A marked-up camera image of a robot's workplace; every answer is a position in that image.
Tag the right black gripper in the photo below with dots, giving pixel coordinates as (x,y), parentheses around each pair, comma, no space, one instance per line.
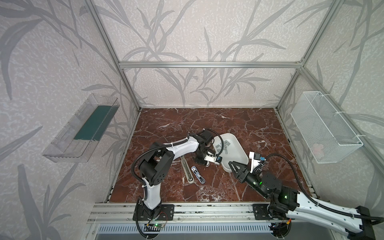
(243,174)

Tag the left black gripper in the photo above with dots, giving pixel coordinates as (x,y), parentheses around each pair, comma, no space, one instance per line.
(207,154)

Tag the small blue stapler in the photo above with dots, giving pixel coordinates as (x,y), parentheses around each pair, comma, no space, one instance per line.
(198,175)

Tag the beige black long stapler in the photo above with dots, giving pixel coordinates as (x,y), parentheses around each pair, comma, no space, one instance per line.
(188,173)

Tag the white oval tray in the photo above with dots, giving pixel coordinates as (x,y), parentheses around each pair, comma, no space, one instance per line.
(234,152)

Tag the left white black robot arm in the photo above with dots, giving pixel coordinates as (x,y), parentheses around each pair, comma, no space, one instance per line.
(206,139)

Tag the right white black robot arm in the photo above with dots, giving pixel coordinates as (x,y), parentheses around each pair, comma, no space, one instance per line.
(354,223)

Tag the pink object in basket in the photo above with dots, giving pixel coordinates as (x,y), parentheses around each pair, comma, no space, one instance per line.
(318,149)

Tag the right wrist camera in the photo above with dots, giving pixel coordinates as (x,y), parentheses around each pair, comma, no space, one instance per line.
(257,161)

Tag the white wire mesh basket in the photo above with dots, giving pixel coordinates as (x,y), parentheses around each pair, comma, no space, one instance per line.
(320,123)

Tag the clear plastic wall bin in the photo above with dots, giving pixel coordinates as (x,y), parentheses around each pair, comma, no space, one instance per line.
(79,138)

